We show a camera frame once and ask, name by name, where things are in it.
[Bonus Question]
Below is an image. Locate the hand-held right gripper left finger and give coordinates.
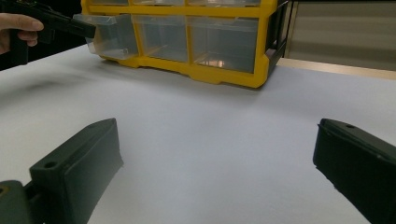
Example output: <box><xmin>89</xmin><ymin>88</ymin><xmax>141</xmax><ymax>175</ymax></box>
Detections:
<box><xmin>29</xmin><ymin>118</ymin><xmax>124</xmax><ymax>224</ymax></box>

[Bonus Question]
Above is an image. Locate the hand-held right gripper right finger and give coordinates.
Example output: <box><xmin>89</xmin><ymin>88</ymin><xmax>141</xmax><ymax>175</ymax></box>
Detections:
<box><xmin>312</xmin><ymin>118</ymin><xmax>396</xmax><ymax>224</ymax></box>

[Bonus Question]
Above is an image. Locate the clear plastic drawer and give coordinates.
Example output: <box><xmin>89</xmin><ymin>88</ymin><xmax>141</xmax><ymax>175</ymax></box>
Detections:
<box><xmin>72</xmin><ymin>13</ymin><xmax>140</xmax><ymax>61</ymax></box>

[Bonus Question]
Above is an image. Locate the yellow black drawer organizer cabinet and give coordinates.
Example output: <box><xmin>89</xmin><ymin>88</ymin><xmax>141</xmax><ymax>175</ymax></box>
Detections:
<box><xmin>80</xmin><ymin>0</ymin><xmax>292</xmax><ymax>90</ymax></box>

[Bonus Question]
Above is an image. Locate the black curtain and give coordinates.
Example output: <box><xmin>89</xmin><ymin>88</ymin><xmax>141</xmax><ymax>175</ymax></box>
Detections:
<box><xmin>0</xmin><ymin>0</ymin><xmax>89</xmax><ymax>72</ymax></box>

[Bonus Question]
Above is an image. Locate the wooden table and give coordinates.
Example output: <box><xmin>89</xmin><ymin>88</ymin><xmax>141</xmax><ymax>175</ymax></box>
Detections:
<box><xmin>276</xmin><ymin>57</ymin><xmax>396</xmax><ymax>81</ymax></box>

